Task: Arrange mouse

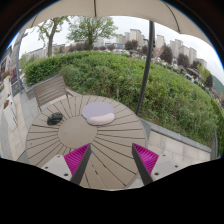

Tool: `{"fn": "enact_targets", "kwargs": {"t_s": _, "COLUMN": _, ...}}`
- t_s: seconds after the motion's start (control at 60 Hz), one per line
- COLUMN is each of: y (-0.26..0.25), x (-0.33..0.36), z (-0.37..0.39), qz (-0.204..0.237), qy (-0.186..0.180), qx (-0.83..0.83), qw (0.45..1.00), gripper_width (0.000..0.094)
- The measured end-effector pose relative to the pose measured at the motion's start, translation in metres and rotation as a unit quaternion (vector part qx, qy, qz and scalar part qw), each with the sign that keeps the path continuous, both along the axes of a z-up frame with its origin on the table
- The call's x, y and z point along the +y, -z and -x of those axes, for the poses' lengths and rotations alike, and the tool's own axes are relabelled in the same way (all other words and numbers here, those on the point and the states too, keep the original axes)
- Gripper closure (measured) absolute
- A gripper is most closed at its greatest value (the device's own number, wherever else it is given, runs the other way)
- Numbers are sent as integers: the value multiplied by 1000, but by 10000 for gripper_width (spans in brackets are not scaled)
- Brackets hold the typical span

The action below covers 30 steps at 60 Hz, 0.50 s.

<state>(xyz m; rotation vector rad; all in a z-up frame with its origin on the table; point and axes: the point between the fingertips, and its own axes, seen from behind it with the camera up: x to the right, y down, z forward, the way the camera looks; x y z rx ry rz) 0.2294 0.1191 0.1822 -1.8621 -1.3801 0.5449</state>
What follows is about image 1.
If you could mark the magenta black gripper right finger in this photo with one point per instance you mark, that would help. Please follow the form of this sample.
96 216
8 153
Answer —
145 161

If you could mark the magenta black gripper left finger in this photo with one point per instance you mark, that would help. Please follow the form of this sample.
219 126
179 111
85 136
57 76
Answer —
77 161

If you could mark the black computer mouse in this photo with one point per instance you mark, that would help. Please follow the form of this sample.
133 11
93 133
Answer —
54 118

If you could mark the lilac mouse pad wrist rest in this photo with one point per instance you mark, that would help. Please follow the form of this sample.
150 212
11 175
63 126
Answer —
98 113

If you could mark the round slatted patio table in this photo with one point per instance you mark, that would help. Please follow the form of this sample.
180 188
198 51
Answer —
111 164

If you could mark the green hedge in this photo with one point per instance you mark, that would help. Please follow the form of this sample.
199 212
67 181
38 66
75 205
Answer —
165 98

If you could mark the slatted outdoor chair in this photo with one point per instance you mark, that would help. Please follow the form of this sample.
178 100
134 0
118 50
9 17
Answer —
50 89

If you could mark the dark umbrella pole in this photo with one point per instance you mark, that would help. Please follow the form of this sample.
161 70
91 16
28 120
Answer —
150 41

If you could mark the beige patio umbrella canopy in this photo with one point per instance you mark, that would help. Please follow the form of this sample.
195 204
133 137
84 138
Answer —
154 10

